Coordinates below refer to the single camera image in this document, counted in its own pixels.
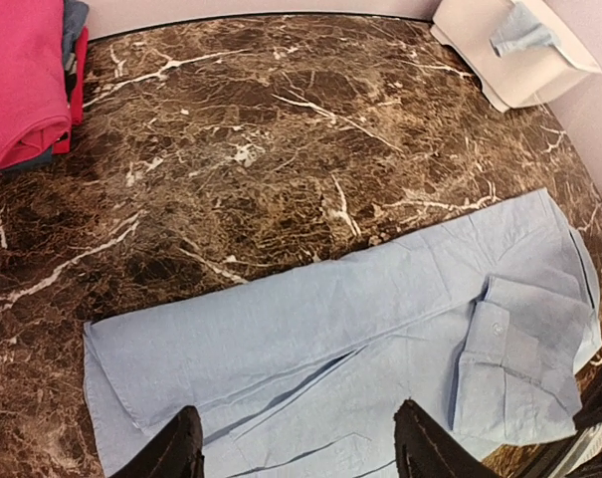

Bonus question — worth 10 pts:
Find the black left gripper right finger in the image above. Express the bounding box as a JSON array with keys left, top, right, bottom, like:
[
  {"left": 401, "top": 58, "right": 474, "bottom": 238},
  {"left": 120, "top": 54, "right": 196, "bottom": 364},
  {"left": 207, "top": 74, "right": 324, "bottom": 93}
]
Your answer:
[{"left": 394, "top": 399, "right": 495, "bottom": 478}]

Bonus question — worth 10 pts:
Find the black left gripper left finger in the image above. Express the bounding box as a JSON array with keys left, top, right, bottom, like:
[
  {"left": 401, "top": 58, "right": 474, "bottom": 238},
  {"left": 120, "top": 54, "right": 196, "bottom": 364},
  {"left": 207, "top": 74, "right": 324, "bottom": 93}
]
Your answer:
[{"left": 112, "top": 405, "right": 204, "bottom": 478}]

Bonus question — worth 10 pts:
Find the light blue button shirt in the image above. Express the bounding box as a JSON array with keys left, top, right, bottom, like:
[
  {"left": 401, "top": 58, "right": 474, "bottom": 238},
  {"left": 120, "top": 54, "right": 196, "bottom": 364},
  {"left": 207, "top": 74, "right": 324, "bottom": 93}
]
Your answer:
[{"left": 85, "top": 189, "right": 602, "bottom": 477}]

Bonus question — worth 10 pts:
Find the folded red garment underneath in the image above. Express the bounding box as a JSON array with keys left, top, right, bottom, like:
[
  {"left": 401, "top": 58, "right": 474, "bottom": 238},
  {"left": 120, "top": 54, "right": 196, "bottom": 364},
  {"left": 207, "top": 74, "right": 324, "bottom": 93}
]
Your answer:
[{"left": 53, "top": 27, "right": 89, "bottom": 154}]

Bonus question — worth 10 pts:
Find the folded pink red garment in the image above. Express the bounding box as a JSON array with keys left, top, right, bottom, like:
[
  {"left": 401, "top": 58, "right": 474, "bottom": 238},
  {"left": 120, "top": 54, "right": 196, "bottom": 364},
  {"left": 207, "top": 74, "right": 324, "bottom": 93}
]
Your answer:
[{"left": 0, "top": 1, "right": 71, "bottom": 169}]

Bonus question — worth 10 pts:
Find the white plastic bin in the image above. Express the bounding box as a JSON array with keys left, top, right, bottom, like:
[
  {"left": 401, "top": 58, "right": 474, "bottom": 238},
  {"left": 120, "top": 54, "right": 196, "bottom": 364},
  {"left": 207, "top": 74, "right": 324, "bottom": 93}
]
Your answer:
[{"left": 431, "top": 1, "right": 602, "bottom": 113}]

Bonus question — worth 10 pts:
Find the crumpled blue cloth in bin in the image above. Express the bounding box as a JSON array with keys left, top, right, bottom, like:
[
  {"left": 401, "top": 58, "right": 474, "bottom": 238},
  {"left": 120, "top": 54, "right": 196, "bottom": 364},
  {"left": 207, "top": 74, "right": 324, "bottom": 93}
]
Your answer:
[{"left": 490, "top": 2, "right": 560, "bottom": 58}]

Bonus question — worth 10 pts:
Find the folded dark blue garment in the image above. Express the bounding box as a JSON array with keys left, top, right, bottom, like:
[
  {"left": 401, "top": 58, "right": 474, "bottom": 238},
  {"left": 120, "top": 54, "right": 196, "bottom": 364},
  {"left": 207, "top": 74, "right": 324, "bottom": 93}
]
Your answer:
[{"left": 62, "top": 0, "right": 90, "bottom": 60}]

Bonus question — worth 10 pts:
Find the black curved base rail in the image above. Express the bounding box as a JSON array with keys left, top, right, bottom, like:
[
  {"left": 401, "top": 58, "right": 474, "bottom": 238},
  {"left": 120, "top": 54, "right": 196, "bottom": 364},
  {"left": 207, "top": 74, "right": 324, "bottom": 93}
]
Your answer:
[{"left": 516, "top": 364, "right": 602, "bottom": 477}]

